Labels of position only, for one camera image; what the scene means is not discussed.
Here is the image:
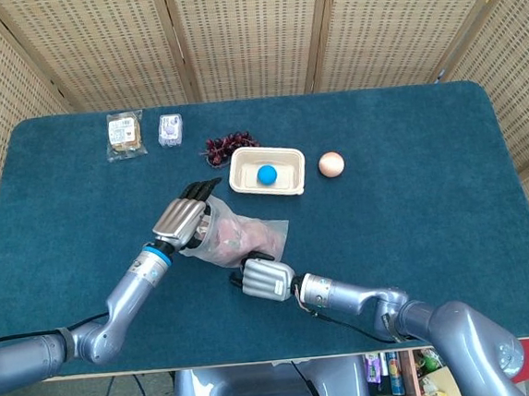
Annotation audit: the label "transparent plastic bag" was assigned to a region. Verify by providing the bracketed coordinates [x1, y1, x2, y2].
[174, 190, 294, 275]

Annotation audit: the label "bunch of red grapes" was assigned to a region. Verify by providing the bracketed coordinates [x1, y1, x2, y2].
[198, 130, 262, 170]

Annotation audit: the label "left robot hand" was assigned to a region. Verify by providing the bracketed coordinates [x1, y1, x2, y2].
[147, 176, 230, 255]

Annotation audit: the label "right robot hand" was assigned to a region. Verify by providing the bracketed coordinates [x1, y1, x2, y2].
[226, 246, 300, 306]

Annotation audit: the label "blue ball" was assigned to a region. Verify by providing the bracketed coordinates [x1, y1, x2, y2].
[256, 163, 279, 186]

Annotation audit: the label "purple snack packet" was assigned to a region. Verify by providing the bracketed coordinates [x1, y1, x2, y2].
[364, 353, 383, 385]

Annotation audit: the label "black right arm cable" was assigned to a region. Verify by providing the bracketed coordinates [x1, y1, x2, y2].
[310, 305, 399, 350]

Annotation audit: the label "pink floral clothes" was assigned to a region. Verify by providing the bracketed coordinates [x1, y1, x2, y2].
[210, 212, 283, 263]

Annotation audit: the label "peach coloured ball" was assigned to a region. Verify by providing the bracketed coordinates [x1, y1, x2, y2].
[318, 150, 347, 179]

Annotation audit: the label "beige food container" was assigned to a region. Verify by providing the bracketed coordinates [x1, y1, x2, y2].
[226, 141, 309, 203]

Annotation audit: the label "black torso cable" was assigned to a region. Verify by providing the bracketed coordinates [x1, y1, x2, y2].
[290, 357, 322, 396]

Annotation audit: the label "grey-blue robot torso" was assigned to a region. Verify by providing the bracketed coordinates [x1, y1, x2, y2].
[167, 354, 371, 396]

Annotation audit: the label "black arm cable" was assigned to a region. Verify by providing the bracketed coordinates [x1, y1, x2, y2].
[310, 305, 399, 350]
[0, 312, 111, 347]

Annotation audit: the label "beige cardboard sheet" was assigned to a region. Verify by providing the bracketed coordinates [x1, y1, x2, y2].
[427, 366, 459, 396]

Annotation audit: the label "small purple packet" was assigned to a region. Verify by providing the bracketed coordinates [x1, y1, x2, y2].
[155, 113, 186, 149]

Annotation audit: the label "packaged bread in clear wrap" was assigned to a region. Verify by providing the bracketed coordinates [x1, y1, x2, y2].
[102, 110, 149, 163]

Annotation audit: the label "brown wooden shelf post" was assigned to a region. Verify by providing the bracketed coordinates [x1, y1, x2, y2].
[398, 349, 425, 396]

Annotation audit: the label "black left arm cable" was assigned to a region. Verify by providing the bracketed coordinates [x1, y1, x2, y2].
[0, 312, 111, 347]

